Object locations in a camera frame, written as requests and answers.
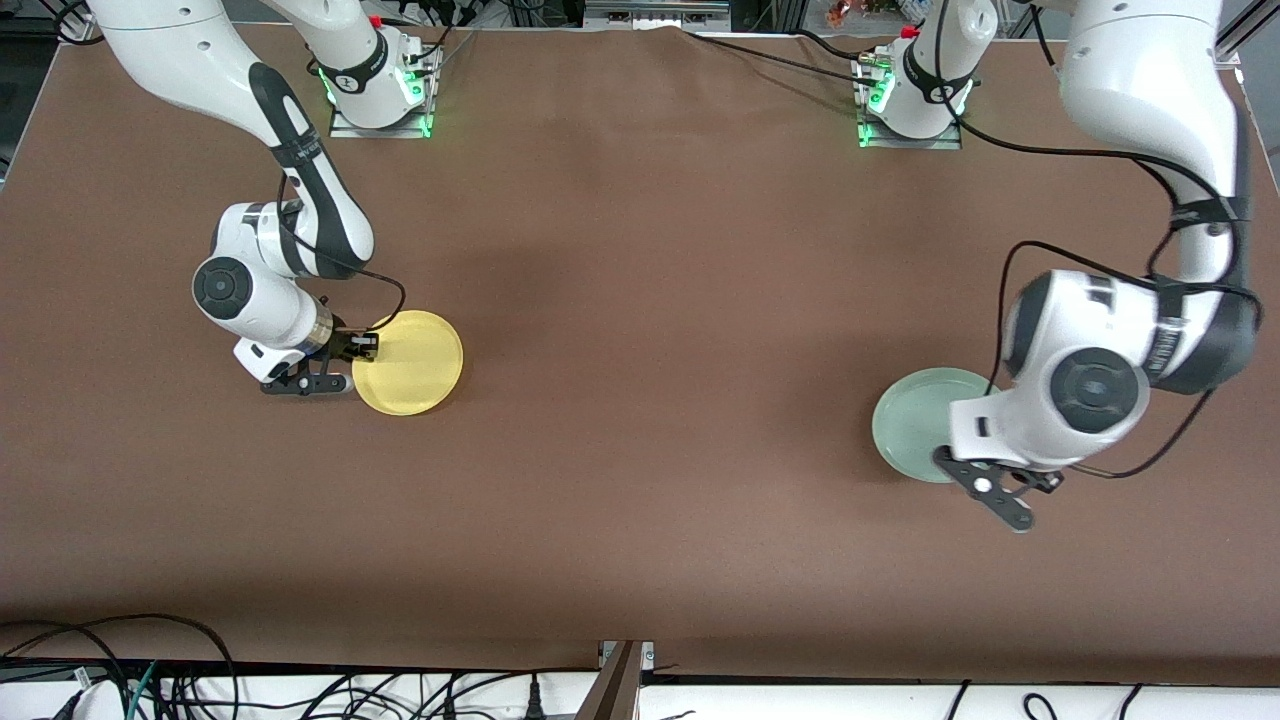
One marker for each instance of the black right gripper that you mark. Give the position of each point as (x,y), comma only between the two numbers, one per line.
(347,346)

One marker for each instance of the yellow plate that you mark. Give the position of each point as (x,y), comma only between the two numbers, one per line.
(415,365)

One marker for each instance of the pale green plate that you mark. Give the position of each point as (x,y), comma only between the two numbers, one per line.
(915,425)

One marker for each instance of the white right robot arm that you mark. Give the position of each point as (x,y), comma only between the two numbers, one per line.
(170,50)

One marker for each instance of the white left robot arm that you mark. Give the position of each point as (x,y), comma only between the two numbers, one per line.
(1140,80)

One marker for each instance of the brown table cloth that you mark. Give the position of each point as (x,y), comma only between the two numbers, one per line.
(640,500)

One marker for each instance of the black power plug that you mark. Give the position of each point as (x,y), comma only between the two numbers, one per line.
(535,705)

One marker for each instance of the white lower shelf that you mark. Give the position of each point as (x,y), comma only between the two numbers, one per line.
(800,705)

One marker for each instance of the aluminium corner profile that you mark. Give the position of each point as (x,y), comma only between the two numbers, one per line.
(1232,45)

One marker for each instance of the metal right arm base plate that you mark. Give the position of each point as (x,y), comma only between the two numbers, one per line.
(400,130)

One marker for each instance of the aluminium profile post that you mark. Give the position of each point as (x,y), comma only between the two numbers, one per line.
(615,690)

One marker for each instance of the aluminium corner bracket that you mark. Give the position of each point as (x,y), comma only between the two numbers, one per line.
(80,35)

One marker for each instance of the aluminium frame rail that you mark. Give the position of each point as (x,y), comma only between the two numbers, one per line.
(655,15)

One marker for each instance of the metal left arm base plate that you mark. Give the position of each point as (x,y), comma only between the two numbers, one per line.
(940,143)

